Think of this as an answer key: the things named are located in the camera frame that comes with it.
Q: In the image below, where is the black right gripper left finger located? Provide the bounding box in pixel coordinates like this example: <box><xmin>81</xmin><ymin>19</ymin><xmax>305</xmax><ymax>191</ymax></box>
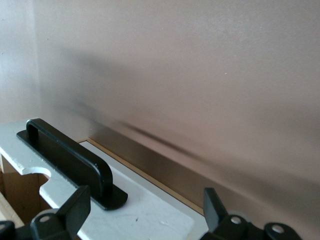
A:
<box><xmin>15</xmin><ymin>185</ymin><xmax>91</xmax><ymax>240</ymax></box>

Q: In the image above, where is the white plain drawer front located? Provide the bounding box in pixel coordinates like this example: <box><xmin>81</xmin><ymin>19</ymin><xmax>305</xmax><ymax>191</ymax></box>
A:
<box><xmin>79</xmin><ymin>140</ymin><xmax>209</xmax><ymax>240</ymax></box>

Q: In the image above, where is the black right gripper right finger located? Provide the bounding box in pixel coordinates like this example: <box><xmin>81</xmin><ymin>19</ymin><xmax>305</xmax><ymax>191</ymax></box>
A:
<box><xmin>203</xmin><ymin>187</ymin><xmax>303</xmax><ymax>240</ymax></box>

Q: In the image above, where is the black metal drawer handle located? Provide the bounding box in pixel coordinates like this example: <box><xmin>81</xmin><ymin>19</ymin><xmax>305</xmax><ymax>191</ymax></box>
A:
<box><xmin>16</xmin><ymin>118</ymin><xmax>129</xmax><ymax>211</ymax></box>

